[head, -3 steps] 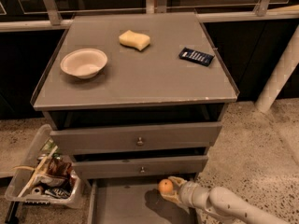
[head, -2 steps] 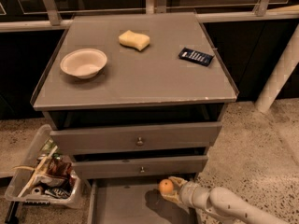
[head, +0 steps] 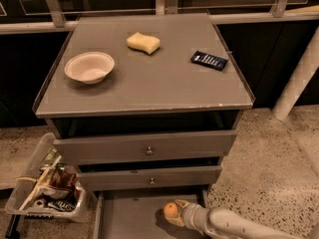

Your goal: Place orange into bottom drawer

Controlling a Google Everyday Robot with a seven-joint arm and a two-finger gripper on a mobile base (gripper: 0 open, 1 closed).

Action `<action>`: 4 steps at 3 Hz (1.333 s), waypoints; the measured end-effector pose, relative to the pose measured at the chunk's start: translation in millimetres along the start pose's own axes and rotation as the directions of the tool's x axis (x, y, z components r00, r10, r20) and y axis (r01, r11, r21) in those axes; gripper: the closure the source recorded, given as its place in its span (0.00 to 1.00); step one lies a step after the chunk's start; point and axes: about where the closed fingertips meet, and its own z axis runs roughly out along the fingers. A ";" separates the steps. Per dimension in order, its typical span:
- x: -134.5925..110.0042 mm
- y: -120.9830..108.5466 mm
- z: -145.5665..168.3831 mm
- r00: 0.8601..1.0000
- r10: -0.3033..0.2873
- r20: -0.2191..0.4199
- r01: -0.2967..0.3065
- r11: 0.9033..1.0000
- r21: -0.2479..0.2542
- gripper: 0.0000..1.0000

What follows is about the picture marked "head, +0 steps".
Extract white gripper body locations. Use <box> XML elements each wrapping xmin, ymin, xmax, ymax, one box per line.
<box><xmin>181</xmin><ymin>203</ymin><xmax>211</xmax><ymax>233</ymax></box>

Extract orange fruit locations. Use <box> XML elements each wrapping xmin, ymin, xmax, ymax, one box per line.
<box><xmin>163</xmin><ymin>202</ymin><xmax>178</xmax><ymax>218</ymax></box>

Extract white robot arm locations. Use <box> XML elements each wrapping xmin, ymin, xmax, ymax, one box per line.
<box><xmin>163</xmin><ymin>199</ymin><xmax>302</xmax><ymax>239</ymax></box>

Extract grey middle drawer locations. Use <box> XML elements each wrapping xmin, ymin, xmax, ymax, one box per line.
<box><xmin>78</xmin><ymin>165</ymin><xmax>221</xmax><ymax>191</ymax></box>

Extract grey open bottom drawer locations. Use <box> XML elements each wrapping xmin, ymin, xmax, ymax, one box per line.
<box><xmin>93</xmin><ymin>186</ymin><xmax>208</xmax><ymax>239</ymax></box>

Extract grey top drawer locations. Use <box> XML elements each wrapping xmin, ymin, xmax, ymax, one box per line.
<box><xmin>54</xmin><ymin>130</ymin><xmax>237</xmax><ymax>165</ymax></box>

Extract grey drawer cabinet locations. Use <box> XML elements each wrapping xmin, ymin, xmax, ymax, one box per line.
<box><xmin>32</xmin><ymin>13</ymin><xmax>256</xmax><ymax>239</ymax></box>

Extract dark striped snack packet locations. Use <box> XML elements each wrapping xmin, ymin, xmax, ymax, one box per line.
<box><xmin>48</xmin><ymin>200</ymin><xmax>75</xmax><ymax>212</ymax></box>

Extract brown chip bag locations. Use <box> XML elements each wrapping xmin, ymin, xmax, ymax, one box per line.
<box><xmin>49</xmin><ymin>169</ymin><xmax>77</xmax><ymax>199</ymax></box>

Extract clear plastic bin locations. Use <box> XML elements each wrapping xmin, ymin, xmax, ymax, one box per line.
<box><xmin>5</xmin><ymin>132</ymin><xmax>88</xmax><ymax>222</ymax></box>

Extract blue snack packet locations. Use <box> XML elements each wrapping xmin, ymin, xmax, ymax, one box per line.
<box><xmin>190</xmin><ymin>51</ymin><xmax>228</xmax><ymax>72</ymax></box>

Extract yellow sponge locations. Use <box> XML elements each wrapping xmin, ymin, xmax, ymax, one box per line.
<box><xmin>127</xmin><ymin>32</ymin><xmax>160</xmax><ymax>55</ymax></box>

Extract white paper bowl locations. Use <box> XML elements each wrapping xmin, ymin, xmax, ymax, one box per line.
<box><xmin>64</xmin><ymin>52</ymin><xmax>115</xmax><ymax>85</ymax></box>

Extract white diagonal post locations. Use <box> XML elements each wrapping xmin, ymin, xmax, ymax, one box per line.
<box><xmin>272</xmin><ymin>27</ymin><xmax>319</xmax><ymax>120</ymax></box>

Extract metal railing frame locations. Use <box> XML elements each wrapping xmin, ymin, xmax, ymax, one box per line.
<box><xmin>0</xmin><ymin>0</ymin><xmax>319</xmax><ymax>35</ymax></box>

